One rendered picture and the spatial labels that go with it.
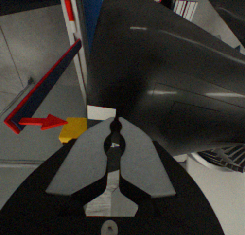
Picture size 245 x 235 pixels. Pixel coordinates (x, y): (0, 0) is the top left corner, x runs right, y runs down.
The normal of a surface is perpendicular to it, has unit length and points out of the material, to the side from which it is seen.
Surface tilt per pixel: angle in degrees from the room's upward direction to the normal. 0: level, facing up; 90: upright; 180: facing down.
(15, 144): 90
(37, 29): 0
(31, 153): 90
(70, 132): 90
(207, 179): 50
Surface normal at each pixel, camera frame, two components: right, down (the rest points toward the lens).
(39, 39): 0.00, 0.72
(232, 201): 0.04, -0.07
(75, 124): 0.06, -0.69
